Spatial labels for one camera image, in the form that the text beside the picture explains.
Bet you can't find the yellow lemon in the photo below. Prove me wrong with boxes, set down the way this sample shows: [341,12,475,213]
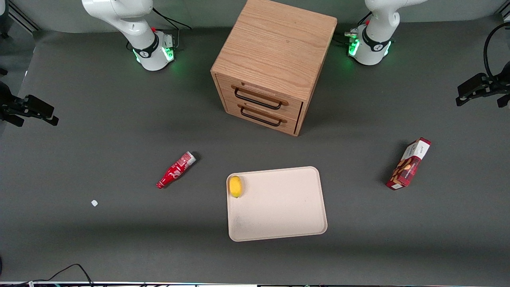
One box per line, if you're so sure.
[229,175,243,199]

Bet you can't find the black handle of shorter drawer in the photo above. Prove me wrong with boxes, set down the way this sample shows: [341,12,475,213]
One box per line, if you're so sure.
[240,106,282,128]

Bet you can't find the black arm base cable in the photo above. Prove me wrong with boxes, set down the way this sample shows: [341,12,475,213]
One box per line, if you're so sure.
[334,11,373,45]
[151,7,192,31]

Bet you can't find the black left arm base cable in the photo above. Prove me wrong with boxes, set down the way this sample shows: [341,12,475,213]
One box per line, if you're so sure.
[334,11,373,45]

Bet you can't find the black right arm base cable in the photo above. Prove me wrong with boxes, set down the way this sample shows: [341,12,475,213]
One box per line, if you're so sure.
[151,7,192,31]

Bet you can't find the red cookie box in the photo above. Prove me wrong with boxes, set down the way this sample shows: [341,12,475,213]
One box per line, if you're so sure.
[385,137,432,191]

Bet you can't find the black camera clamp mount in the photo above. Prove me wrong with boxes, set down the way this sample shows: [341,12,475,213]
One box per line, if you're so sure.
[455,72,510,108]
[0,81,60,128]

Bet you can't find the thin black cable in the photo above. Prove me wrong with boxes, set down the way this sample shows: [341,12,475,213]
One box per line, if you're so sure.
[0,263,94,287]

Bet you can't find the red soda bottle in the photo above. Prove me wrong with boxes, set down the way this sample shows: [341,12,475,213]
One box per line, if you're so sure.
[156,151,197,190]

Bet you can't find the aluminium frame rail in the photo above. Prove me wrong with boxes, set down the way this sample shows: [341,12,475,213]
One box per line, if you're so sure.
[7,0,41,33]

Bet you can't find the black looped cable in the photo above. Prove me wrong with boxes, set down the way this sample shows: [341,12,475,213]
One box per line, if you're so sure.
[483,22,510,79]

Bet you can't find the wooden drawer cabinet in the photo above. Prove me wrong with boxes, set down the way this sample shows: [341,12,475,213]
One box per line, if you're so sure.
[210,0,338,137]

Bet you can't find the black handle of taller drawer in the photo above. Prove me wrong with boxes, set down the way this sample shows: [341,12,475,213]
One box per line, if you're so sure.
[234,87,283,110]

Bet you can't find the beige plastic tray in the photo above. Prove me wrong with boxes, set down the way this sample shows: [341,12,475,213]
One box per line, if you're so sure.
[226,166,328,242]

